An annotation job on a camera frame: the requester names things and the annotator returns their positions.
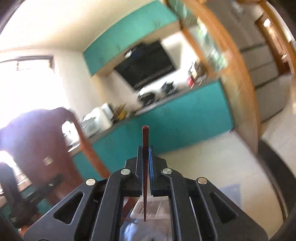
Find teal upper cabinets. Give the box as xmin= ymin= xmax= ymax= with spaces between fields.
xmin=83 ymin=1 xmax=178 ymax=76

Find black wok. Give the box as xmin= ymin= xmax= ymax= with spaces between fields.
xmin=137 ymin=92 xmax=159 ymax=107

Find teal lower cabinets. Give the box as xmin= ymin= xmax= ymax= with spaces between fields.
xmin=69 ymin=79 xmax=234 ymax=181

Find white plastic utensil basket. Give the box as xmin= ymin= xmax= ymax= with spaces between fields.
xmin=130 ymin=196 xmax=171 ymax=220

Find black range hood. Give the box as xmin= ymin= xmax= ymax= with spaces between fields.
xmin=114 ymin=40 xmax=176 ymax=90

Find red thermos bottle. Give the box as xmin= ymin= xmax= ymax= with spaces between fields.
xmin=187 ymin=76 xmax=195 ymax=88

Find glass sliding door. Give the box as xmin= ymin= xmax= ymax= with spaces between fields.
xmin=179 ymin=1 xmax=261 ymax=154

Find red-brown chopstick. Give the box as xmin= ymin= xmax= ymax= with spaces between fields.
xmin=142 ymin=126 xmax=149 ymax=222

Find grey refrigerator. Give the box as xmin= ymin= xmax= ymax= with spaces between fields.
xmin=206 ymin=1 xmax=292 ymax=121

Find carved wooden chair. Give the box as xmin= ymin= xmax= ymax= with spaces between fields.
xmin=1 ymin=108 xmax=110 ymax=205

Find teal cabinets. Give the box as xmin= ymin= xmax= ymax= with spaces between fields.
xmin=69 ymin=79 xmax=234 ymax=181
xmin=83 ymin=1 xmax=178 ymax=76

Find black cooking pot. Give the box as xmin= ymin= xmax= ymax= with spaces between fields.
xmin=161 ymin=82 xmax=178 ymax=96

